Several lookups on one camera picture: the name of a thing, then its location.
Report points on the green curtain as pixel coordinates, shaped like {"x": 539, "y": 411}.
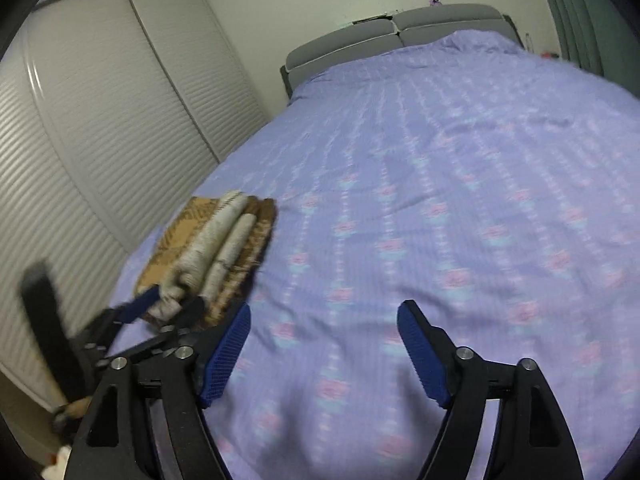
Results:
{"x": 590, "y": 15}

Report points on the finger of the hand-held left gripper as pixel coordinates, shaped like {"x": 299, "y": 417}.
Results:
{"x": 142, "y": 302}
{"x": 192, "y": 308}

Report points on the brown plaid garment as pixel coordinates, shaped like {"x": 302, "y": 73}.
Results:
{"x": 220, "y": 245}

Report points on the white louvered closet door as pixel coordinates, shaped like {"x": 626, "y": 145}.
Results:
{"x": 110, "y": 110}
{"x": 30, "y": 200}
{"x": 200, "y": 70}

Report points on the purple patterned bedspread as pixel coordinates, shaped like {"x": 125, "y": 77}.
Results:
{"x": 425, "y": 210}

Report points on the grey padded headboard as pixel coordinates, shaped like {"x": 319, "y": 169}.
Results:
{"x": 350, "y": 45}

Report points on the person's left hand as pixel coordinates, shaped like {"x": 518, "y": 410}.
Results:
{"x": 75, "y": 408}

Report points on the bedside clutter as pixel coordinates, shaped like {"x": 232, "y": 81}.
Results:
{"x": 547, "y": 52}

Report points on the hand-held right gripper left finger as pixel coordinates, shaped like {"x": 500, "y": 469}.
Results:
{"x": 227, "y": 350}

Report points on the white cloth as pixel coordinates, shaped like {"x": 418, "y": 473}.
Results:
{"x": 55, "y": 465}

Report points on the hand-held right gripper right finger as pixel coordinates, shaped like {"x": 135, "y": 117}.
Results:
{"x": 422, "y": 355}

